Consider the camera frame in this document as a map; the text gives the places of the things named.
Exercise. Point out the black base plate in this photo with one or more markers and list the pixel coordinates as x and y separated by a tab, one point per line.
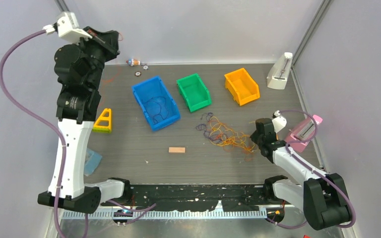
198	197

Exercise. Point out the blue plastic bin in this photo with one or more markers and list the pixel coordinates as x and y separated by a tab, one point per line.
157	104

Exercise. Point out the pink metronome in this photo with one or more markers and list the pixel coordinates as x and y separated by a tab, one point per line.
303	131

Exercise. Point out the small toy figurine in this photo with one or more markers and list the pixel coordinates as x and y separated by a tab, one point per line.
133	62

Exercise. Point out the wooden block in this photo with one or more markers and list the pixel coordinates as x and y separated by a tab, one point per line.
179	150

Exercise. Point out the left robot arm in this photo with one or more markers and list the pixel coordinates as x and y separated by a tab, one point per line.
79	67

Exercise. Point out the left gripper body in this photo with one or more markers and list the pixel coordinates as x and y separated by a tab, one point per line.
107	51

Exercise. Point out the orange plastic bin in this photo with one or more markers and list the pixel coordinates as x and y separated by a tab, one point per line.
241	86

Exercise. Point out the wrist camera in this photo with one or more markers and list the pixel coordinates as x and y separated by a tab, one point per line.
68	28
279	121

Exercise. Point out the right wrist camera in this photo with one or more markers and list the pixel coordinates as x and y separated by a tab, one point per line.
279	121

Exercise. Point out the yellow triangular toy left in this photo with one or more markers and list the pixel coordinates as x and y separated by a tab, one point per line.
103	123

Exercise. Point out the white metronome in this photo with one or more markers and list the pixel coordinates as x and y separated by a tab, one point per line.
278	76

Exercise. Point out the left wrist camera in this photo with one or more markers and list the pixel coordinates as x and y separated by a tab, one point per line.
68	28

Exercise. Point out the clear blue plastic container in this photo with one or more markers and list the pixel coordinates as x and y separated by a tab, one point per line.
92	161

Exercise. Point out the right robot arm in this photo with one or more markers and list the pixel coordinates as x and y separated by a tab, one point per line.
322	197

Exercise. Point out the green plastic bin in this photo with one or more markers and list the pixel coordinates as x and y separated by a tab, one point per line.
194	92

